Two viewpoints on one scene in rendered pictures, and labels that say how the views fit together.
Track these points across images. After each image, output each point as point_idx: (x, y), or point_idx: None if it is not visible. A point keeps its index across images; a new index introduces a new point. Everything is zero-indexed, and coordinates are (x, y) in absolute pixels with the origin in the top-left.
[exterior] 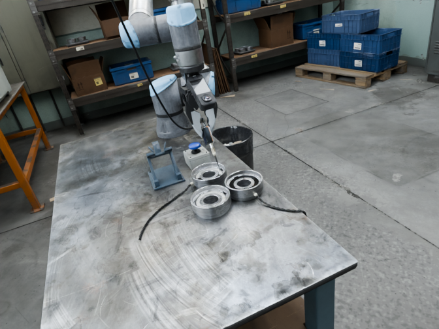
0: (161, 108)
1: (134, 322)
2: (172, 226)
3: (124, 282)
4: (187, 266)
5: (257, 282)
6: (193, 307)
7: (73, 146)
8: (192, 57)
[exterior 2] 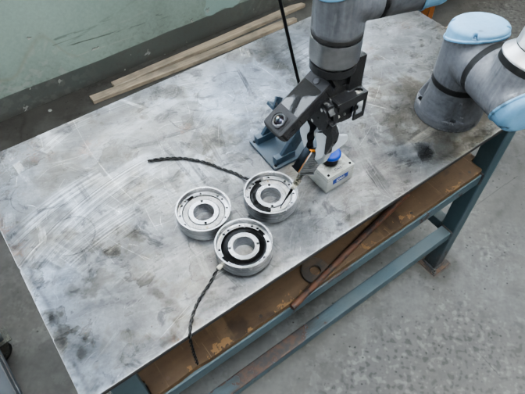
0: (437, 62)
1: (38, 195)
2: (171, 185)
3: (87, 170)
4: (101, 219)
5: (68, 290)
6: (47, 238)
7: None
8: (314, 50)
